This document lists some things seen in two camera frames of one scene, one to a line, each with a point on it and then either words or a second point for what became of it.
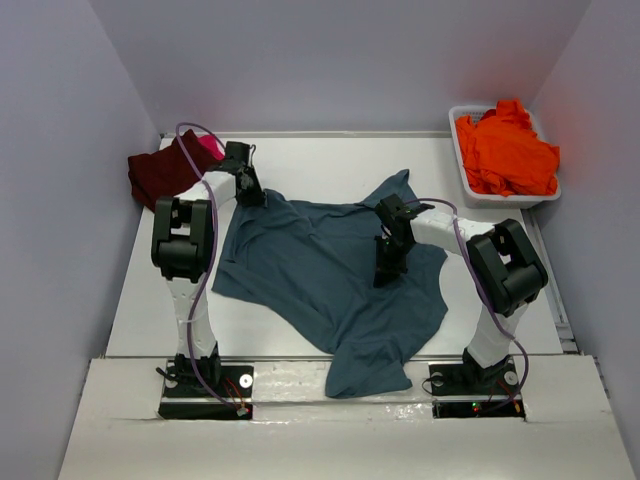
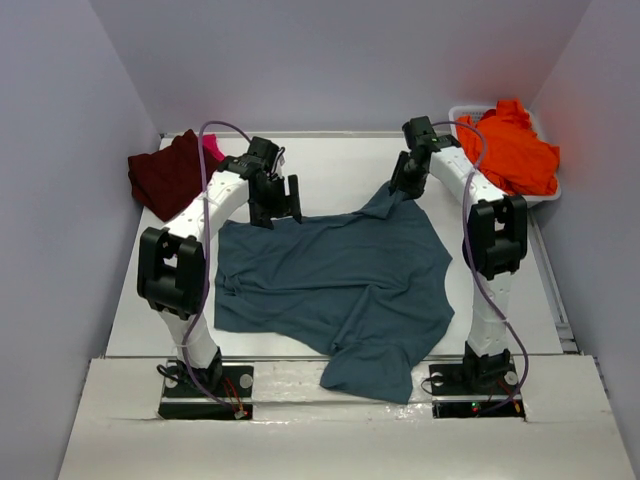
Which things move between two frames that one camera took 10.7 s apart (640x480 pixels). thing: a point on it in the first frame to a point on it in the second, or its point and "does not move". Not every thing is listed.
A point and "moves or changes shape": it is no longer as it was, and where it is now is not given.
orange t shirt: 503,154 does not move
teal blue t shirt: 315,266 moves or changes shape
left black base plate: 207,390 does not move
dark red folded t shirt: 164,173 does not move
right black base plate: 463,391 does not move
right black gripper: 387,271 to 398,180
